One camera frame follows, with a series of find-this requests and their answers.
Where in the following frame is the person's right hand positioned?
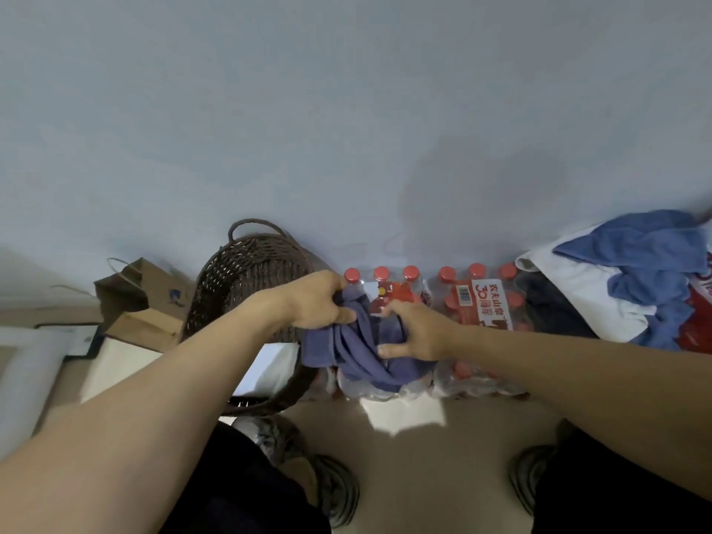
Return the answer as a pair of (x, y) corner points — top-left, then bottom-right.
(377, 300), (464, 363)

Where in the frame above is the person's left hand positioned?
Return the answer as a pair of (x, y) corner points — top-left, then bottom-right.
(277, 270), (358, 332)

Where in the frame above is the dark blue towel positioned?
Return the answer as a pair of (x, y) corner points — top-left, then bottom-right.
(300, 283), (436, 395)

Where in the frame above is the dark brown wicker basket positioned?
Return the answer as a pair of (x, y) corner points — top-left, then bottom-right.
(180, 218), (330, 418)

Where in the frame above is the white towel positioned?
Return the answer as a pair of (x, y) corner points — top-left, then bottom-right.
(233, 341), (301, 398)

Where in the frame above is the cream towel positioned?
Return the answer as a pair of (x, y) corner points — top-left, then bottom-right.
(515, 227), (659, 344)

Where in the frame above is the light blue towel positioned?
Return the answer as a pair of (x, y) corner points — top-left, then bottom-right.
(553, 209), (711, 351)

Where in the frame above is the person's right forearm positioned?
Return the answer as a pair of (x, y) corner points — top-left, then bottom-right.
(450, 325), (712, 504)

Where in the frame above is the person's left forearm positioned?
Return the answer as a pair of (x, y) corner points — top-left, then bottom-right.
(0, 289), (301, 534)

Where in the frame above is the person's right grey shoe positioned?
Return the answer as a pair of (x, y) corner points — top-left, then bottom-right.
(507, 419), (577, 518)

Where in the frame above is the person's grey shoe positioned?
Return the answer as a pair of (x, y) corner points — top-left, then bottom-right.
(231, 415), (361, 529)
(507, 419), (577, 518)

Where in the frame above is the person's left grey shoe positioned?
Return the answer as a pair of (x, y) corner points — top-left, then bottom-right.
(231, 415), (361, 529)

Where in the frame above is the brown paper bag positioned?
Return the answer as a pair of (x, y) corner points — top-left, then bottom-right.
(50, 257), (196, 354)

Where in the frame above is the white metal equipment frame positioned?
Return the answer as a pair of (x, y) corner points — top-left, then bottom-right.
(0, 325), (104, 460)

